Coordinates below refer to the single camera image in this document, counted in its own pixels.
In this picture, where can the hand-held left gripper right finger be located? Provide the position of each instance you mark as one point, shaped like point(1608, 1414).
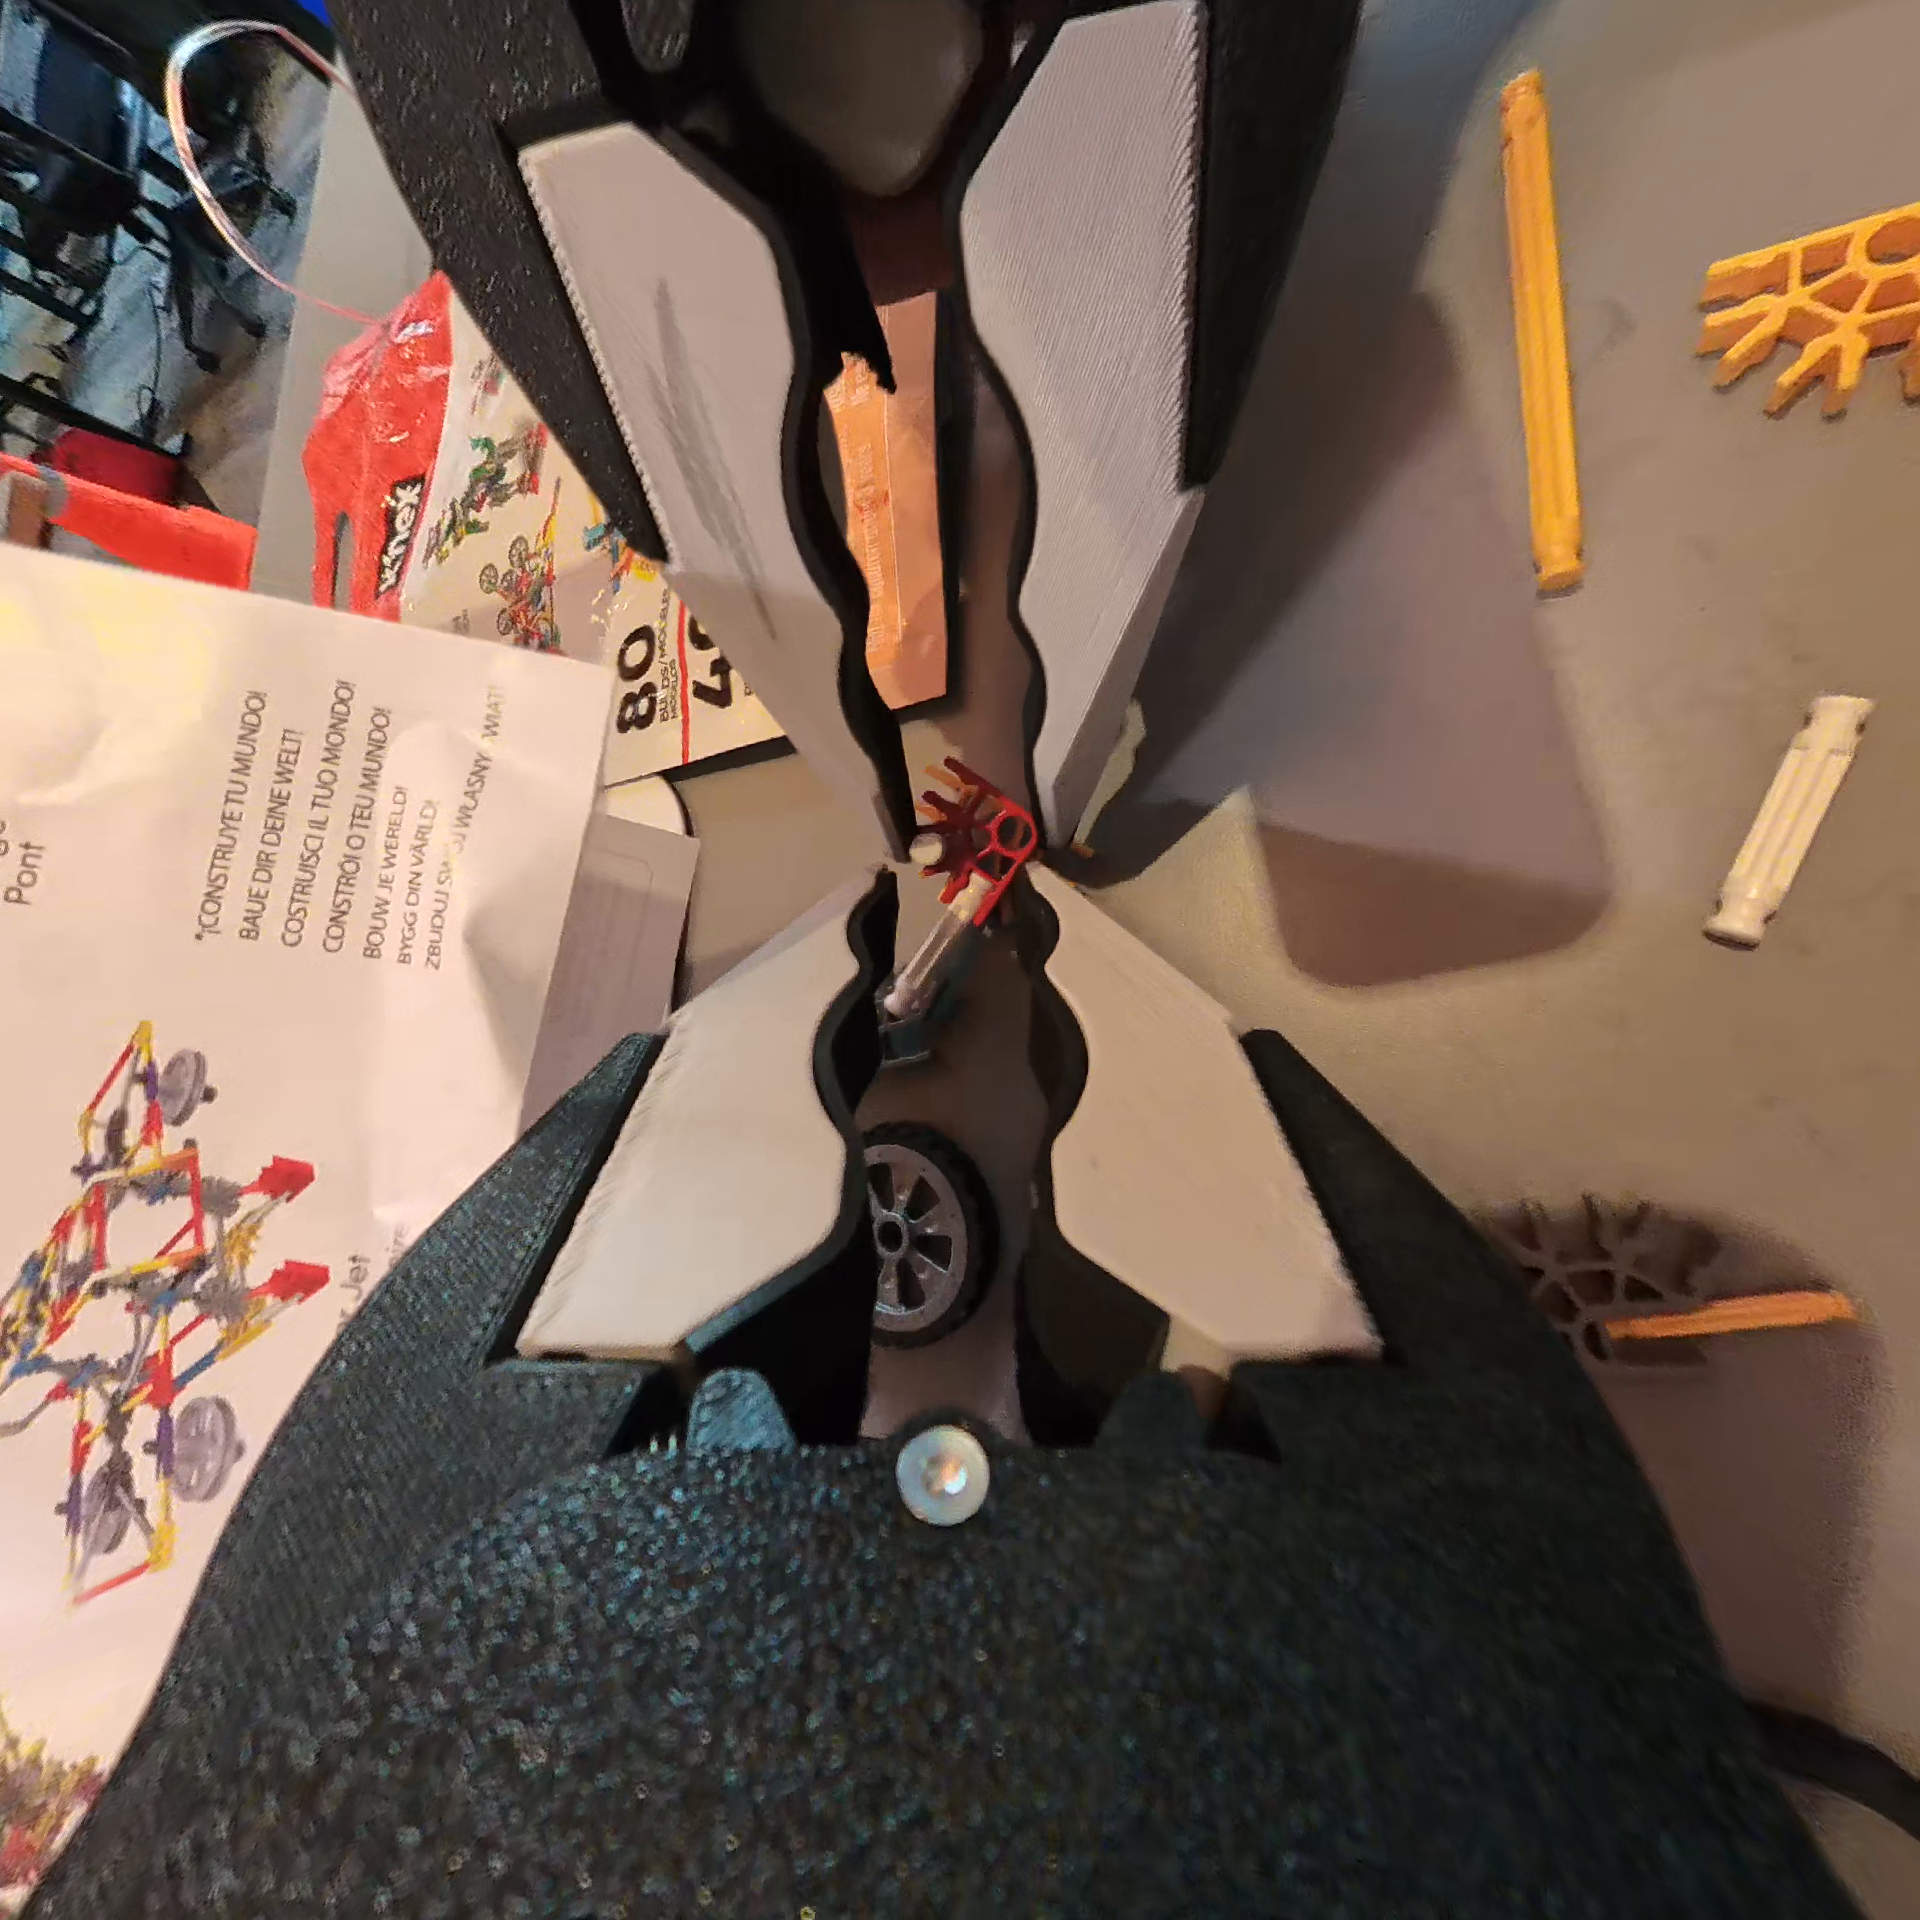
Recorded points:
point(1214, 1202)

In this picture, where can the black rubber tyre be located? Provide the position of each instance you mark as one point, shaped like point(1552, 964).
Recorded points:
point(1845, 1756)

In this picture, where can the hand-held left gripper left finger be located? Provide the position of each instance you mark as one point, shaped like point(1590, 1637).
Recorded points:
point(691, 1202)

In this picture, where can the yellow half-round connector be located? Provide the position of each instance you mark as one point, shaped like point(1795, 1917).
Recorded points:
point(1828, 323)

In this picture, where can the red corner connector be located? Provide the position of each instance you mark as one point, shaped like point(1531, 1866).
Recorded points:
point(1008, 839)

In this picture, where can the colourful construction toy bag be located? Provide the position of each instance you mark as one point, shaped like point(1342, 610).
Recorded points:
point(493, 495)

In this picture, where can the instruction sheet with model pictures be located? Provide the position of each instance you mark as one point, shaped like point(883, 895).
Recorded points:
point(225, 902)

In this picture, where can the clear plastic loop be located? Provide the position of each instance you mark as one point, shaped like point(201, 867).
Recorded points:
point(184, 137)

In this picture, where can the short yellow toy rod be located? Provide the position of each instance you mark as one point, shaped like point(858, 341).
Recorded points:
point(1739, 1317)

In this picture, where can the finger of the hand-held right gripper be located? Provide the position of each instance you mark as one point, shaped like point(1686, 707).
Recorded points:
point(1109, 300)
point(674, 331)

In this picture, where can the grey toy wheel with tyre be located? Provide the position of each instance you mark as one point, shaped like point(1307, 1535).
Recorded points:
point(931, 1237)

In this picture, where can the orange traffic cone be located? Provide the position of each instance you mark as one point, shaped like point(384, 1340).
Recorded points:
point(134, 525)

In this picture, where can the grey connector with yellow rod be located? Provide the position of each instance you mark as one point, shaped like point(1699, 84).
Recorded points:
point(1589, 1267)

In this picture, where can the long yellow toy rod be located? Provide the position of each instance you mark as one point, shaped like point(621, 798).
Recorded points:
point(1545, 331)

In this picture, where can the short white toy rod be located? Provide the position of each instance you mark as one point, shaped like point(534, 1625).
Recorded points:
point(1792, 820)

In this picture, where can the black office chair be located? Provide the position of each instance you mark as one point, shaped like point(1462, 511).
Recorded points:
point(89, 195)

